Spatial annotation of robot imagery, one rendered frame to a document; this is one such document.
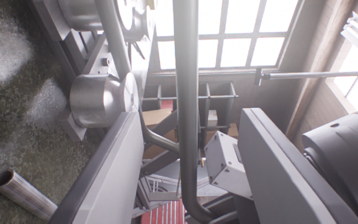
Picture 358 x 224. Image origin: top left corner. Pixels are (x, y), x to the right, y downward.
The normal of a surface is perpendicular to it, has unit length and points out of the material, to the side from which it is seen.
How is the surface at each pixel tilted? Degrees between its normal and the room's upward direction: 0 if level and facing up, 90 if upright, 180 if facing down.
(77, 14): 90
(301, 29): 90
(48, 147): 0
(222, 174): 90
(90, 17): 90
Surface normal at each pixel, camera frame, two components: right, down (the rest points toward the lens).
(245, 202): -0.53, -0.73
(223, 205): 0.00, 0.51
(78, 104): -0.02, 0.14
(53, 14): 1.00, -0.03
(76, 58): 0.00, 0.74
